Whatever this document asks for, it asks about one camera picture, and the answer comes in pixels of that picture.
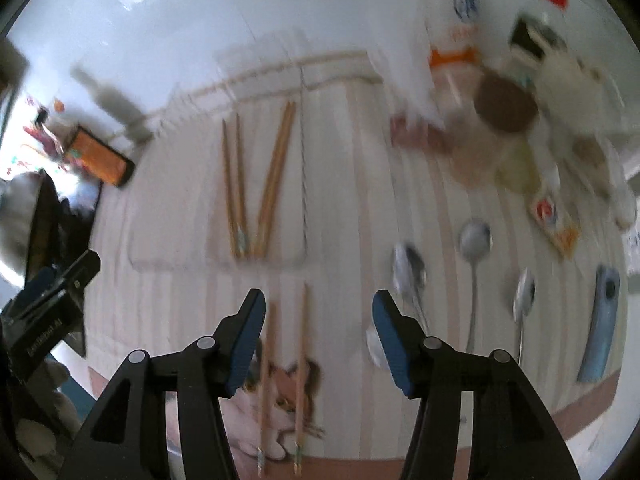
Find soy sauce bottle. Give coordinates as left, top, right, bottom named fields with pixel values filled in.
left=35, top=107, right=137, bottom=188

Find wooden chopstick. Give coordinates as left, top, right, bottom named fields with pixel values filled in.
left=294, top=284, right=309, bottom=477
left=222, top=119, right=237, bottom=260
left=255, top=101, right=292, bottom=258
left=262, top=101, right=297, bottom=258

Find clear plastic utensil tray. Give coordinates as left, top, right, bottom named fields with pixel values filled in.
left=127, top=27, right=311, bottom=268

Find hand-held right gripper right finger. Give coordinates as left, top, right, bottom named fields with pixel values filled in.
left=372, top=289, right=584, bottom=480

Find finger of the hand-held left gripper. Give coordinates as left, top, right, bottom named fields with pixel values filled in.
left=10, top=266, right=68, bottom=318
left=50, top=249, right=102, bottom=311

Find yellowish oil bottle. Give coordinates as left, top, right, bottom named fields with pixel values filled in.
left=495, top=140, right=543, bottom=193

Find bottle with white cap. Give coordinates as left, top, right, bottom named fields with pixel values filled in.
left=535, top=52, right=608, bottom=136

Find jar with brown lid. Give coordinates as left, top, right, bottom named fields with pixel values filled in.
left=450, top=70, right=541, bottom=186

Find colourful wall stickers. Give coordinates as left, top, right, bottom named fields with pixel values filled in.
left=5, top=92, right=71, bottom=176

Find metal spoon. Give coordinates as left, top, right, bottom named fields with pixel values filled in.
left=391, top=242, right=436, bottom=333
left=512, top=269, right=537, bottom=368
left=365, top=325, right=388, bottom=368
left=459, top=219, right=493, bottom=353

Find striped cat mat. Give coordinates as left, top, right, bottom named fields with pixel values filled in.
left=85, top=52, right=636, bottom=463

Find white plastic bag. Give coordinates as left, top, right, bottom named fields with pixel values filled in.
left=367, top=0, right=451, bottom=131

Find black induction stove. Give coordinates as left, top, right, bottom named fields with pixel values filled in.
left=24, top=170, right=103, bottom=358

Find bottle with round blue label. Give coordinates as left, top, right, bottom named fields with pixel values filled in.
left=425, top=0, right=486, bottom=91

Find clear plastic bag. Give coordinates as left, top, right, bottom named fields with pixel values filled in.
left=550, top=110, right=636, bottom=231

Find small printed packet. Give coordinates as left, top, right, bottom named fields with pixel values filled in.
left=527, top=185, right=581, bottom=261

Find blue smartphone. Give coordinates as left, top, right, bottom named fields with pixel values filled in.
left=577, top=265, right=622, bottom=385

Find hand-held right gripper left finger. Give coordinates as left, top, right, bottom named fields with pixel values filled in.
left=59, top=288, right=267, bottom=480

